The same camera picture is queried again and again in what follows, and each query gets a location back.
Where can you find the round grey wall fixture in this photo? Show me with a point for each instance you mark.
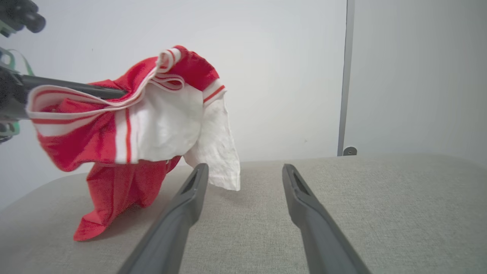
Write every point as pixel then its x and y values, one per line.
pixel 350 151

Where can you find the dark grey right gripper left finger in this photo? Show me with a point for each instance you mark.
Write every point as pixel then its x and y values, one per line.
pixel 171 224

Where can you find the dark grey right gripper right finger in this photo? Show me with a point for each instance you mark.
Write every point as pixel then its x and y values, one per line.
pixel 319 236

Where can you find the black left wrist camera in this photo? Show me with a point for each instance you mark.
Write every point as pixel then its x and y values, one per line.
pixel 23 13

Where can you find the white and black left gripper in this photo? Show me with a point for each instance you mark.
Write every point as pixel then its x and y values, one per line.
pixel 9 95

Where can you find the grey vertical wall strip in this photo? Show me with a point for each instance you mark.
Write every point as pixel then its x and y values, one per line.
pixel 345 76

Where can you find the grey fabric sofa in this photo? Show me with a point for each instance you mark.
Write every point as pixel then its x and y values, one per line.
pixel 399 213

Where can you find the red and white garment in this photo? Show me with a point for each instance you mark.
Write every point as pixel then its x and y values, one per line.
pixel 159 125

